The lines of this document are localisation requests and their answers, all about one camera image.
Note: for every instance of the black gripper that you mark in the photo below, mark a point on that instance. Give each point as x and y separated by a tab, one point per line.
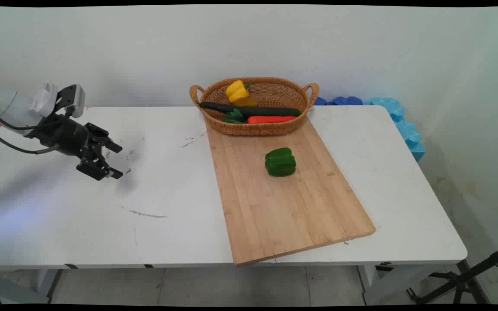
63	134

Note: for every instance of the dark green cucumber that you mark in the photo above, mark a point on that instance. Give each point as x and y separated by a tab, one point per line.
266	111

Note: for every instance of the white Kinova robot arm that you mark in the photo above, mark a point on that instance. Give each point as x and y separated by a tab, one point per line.
11	106

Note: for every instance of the small green bell pepper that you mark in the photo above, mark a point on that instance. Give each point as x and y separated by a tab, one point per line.
234	116

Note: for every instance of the yellow bell pepper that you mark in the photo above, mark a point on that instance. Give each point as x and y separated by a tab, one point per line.
237	91

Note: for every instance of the orange carrot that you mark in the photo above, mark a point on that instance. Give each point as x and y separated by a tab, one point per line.
270	119

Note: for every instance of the large green bell pepper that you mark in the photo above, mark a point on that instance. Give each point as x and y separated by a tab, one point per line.
280	162

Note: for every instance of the woven wicker basket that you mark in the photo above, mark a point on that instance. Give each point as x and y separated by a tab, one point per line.
275	93

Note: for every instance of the bamboo cutting board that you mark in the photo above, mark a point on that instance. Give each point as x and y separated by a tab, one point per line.
283	207

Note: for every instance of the wide dark blue foam block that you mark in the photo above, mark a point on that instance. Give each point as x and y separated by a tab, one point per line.
347	100

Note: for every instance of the light blue foam strip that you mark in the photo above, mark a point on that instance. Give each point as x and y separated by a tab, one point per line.
407	129

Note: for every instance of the white table leg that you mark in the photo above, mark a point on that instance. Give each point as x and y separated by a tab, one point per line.
387	285

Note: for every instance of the black tripod stand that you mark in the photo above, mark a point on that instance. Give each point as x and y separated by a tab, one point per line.
465	280

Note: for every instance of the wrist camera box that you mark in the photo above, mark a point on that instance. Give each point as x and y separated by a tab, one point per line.
74	97

